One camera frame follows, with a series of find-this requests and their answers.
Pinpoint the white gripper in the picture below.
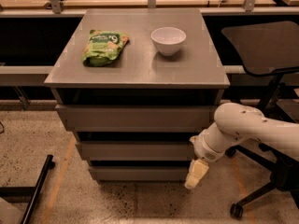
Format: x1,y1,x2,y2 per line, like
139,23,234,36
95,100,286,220
184,131,224,189

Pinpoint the grey drawer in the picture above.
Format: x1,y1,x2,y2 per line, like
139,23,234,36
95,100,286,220
89,167,188,181
76,141,194,161
56,105,216,133

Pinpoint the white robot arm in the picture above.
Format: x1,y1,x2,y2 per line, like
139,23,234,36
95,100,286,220
185,103,299,189

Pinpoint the grey bottom drawer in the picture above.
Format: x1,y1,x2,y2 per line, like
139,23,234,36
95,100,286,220
89,167,188,181

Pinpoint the grey drawer cabinet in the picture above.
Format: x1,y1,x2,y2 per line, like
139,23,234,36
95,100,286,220
45,8,230,169

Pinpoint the grey top drawer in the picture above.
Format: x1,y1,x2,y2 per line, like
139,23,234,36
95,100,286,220
56,105,216,133

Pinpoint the white bowl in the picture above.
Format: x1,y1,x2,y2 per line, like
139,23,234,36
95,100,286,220
151,27,187,56

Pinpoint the black office chair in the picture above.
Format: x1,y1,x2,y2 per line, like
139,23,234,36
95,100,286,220
222,21,299,218

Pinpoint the green snack bag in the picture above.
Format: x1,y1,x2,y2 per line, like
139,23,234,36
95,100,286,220
81,30,129,67

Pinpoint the black stand leg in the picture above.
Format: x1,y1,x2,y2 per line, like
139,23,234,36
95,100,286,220
0,155,55,224

